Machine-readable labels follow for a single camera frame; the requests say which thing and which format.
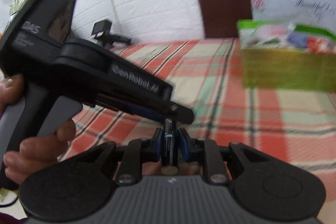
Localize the person left hand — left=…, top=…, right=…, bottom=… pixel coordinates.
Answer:
left=1, top=75, right=83, bottom=190

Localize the black handheld device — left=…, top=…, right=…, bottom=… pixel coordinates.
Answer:
left=91, top=19, right=131, bottom=50

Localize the plaid bed sheet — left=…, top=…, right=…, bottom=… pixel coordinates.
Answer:
left=60, top=37, right=336, bottom=198

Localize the green cardboard box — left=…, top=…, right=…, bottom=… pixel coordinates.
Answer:
left=237, top=19, right=335, bottom=92

